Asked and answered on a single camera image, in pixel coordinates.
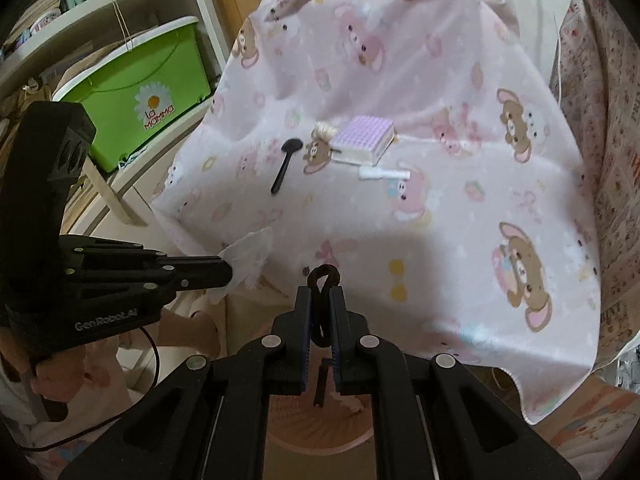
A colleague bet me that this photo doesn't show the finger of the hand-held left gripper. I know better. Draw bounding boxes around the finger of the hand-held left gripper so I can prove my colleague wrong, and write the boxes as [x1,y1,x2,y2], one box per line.
[67,271,232,307]
[60,234,233,276]

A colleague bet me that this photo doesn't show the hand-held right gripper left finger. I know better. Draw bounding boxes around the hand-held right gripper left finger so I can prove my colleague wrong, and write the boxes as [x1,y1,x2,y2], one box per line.
[60,286,313,480]

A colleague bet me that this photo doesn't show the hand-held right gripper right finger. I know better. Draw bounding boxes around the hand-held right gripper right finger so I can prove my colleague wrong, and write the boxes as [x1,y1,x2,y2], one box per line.
[327,286,581,480]

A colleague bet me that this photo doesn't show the black hair tie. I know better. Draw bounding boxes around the black hair tie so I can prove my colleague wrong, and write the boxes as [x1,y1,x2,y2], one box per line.
[306,263,342,348]

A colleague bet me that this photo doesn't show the black clip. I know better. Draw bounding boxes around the black clip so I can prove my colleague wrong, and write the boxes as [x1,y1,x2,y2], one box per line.
[312,362,332,408]

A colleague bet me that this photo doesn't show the pink plastic basket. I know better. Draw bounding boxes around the pink plastic basket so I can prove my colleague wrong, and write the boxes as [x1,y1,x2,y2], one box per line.
[265,345,376,453]

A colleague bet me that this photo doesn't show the black plastic spoon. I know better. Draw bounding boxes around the black plastic spoon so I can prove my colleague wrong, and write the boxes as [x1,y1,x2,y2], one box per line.
[270,139,302,195]

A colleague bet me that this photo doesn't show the white tube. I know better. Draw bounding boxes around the white tube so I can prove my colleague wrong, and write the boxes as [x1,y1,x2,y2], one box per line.
[357,169,412,182]

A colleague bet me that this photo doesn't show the purple checkered box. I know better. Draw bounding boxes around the purple checkered box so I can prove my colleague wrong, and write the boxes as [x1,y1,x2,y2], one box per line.
[332,115,396,166]

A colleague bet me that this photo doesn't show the wooden slat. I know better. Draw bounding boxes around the wooden slat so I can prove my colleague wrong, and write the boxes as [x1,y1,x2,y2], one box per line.
[85,152,146,226]

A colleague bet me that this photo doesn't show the brown paper bag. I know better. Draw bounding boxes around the brown paper bag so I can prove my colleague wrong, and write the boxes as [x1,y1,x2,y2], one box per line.
[60,35,151,91]

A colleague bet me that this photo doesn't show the green plastic storage box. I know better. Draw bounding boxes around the green plastic storage box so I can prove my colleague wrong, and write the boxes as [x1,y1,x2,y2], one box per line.
[52,16,213,173]

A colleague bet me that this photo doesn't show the white printed bowl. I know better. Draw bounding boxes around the white printed bowl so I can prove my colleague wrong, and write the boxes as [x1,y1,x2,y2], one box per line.
[27,7,61,33]

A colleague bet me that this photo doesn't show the white shelf unit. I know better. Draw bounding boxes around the white shelf unit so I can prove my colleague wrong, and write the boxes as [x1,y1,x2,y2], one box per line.
[0,0,236,241]

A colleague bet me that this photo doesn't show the person's left pajama leg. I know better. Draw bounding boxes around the person's left pajama leg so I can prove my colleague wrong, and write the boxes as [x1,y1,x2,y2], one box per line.
[0,350,166,480]

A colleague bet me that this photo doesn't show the person's pajama leg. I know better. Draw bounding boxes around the person's pajama leg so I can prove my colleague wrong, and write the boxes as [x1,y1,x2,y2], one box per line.
[0,350,166,480]
[520,370,640,466]

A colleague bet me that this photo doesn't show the pink animal print cloth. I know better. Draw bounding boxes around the pink animal print cloth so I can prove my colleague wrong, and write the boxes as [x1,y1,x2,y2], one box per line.
[150,0,601,426]

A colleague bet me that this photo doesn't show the wooden door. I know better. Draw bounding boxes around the wooden door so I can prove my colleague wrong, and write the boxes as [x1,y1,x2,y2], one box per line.
[205,0,281,61]

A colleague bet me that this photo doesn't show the person's right pajama leg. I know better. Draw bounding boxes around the person's right pajama leg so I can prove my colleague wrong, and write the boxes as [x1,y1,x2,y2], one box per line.
[520,370,640,466]

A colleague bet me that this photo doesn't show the patchwork print quilt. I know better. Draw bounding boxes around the patchwork print quilt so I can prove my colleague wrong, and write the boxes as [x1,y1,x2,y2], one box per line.
[550,0,640,366]

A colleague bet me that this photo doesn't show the black cable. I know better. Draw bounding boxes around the black cable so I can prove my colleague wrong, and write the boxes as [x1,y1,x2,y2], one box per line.
[27,325,161,451]

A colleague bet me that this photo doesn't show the beige hanging cord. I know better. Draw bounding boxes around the beige hanging cord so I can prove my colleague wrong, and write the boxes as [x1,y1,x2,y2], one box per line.
[111,0,135,53]

